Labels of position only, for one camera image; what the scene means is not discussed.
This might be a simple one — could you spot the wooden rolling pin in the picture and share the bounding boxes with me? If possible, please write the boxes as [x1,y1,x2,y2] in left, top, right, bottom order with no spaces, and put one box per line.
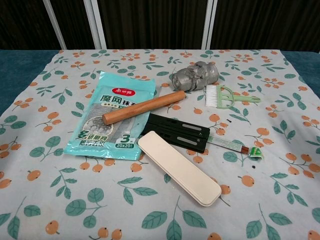
[102,90,186,126]

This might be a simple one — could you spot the green brush white bristles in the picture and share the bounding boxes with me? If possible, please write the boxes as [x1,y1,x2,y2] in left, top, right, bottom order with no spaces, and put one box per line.
[204,84,262,110]

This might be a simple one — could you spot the teal table cover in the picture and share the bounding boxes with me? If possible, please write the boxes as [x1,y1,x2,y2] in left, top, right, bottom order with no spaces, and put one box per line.
[0,48,320,118]

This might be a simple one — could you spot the teal cleaning cloth package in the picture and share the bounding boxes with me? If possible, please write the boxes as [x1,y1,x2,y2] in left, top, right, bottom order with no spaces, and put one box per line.
[62,70,159,162]

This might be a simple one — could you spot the black slotted plastic plate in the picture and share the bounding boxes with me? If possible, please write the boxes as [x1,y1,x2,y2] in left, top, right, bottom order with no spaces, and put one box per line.
[142,113,211,154]

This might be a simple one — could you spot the clear green printed chopstick wrapper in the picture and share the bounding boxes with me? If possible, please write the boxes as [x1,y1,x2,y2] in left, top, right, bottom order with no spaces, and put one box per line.
[207,135,265,161]

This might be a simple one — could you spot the floral leaf print tablecloth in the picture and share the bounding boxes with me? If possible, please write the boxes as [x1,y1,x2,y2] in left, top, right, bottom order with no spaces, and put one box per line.
[0,48,320,240]

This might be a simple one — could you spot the white frame post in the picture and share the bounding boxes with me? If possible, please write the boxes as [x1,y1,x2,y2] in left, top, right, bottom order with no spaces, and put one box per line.
[42,0,67,50]
[201,0,218,50]
[83,0,109,50]

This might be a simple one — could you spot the grey tape wrapped bundle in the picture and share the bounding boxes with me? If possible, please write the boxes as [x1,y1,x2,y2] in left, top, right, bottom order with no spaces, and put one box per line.
[171,60,220,92]

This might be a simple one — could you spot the cream cutlery case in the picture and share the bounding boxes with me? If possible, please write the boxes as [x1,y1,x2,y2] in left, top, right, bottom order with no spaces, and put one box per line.
[137,130,223,208]

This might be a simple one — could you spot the dark ribbed partition panel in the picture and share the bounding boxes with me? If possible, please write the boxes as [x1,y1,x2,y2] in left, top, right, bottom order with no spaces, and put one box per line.
[0,0,63,51]
[49,0,96,50]
[97,0,209,50]
[211,0,320,54]

